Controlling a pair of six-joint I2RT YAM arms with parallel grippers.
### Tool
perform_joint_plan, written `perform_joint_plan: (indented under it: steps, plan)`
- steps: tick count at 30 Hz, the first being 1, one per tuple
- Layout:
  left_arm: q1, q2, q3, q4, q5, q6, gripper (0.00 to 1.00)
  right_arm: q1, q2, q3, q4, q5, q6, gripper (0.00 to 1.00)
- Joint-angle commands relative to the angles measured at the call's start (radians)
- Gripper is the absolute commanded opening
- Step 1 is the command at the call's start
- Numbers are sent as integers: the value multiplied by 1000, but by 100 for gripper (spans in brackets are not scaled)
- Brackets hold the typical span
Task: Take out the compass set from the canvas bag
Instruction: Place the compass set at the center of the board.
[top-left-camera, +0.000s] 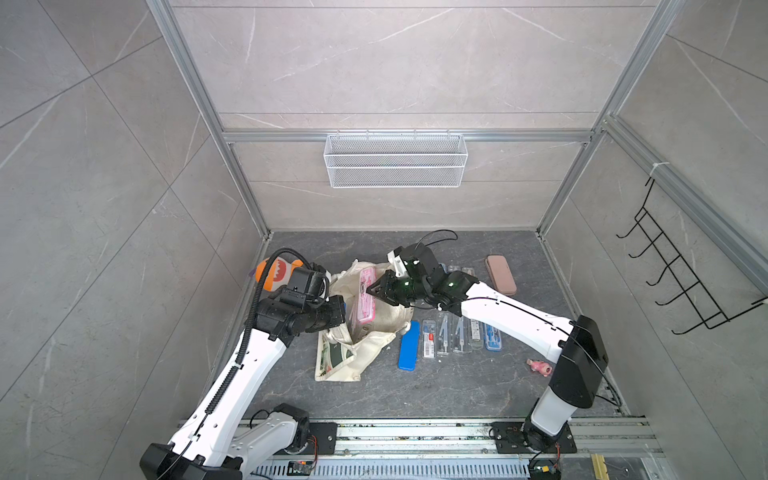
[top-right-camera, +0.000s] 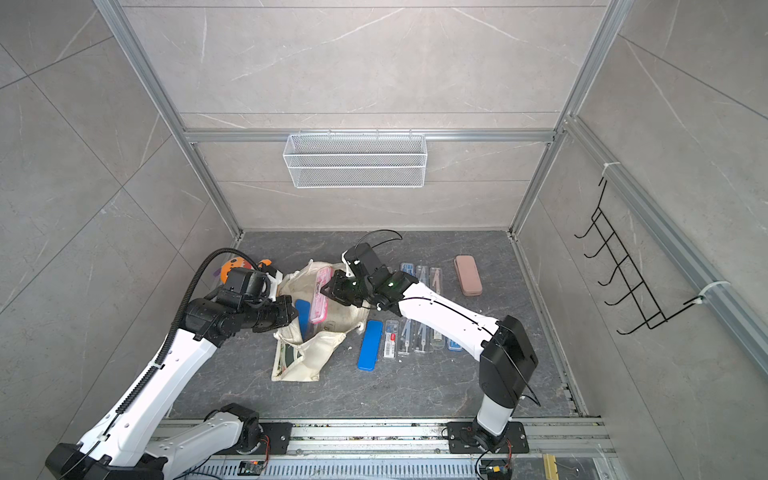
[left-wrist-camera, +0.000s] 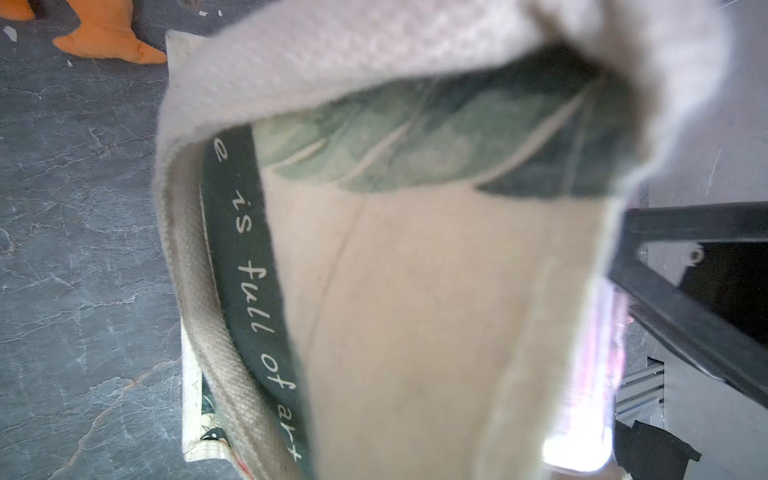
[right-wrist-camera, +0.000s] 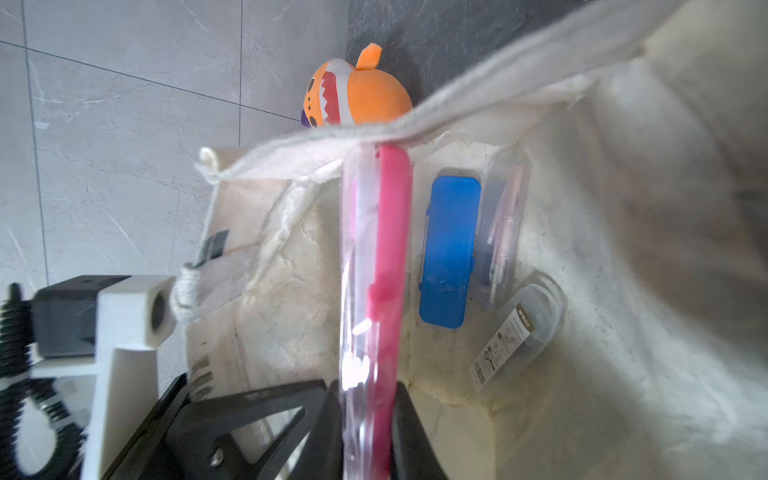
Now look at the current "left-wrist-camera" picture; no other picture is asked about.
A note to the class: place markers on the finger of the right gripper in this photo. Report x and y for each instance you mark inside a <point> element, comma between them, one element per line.
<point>692,332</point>

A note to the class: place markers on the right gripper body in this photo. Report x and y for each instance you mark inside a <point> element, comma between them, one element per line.
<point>730,280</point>

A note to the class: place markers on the purple pink compass case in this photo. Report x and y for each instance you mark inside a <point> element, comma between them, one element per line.
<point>581,441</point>

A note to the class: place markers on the floral canvas tote bag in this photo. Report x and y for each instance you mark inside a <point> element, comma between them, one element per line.
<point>386,222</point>

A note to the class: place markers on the orange shark plush toy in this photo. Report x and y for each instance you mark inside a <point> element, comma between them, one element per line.
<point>105,32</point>

